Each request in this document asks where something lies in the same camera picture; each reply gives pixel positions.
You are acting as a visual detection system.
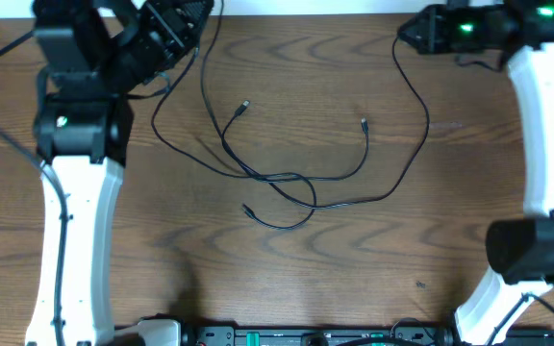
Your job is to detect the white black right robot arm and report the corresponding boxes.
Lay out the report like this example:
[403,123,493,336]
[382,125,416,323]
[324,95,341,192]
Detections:
[397,0,554,345]

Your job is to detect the black usb cable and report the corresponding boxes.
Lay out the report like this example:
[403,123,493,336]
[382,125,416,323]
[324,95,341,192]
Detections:
[199,0,431,210]

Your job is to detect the thin black cable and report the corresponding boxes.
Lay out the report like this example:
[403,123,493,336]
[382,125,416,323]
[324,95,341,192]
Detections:
[150,47,371,231]

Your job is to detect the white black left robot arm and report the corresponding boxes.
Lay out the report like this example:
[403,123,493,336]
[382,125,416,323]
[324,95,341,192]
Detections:
[25,0,214,345]

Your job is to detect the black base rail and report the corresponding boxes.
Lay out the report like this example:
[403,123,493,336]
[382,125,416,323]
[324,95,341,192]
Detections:
[115,325,554,346]

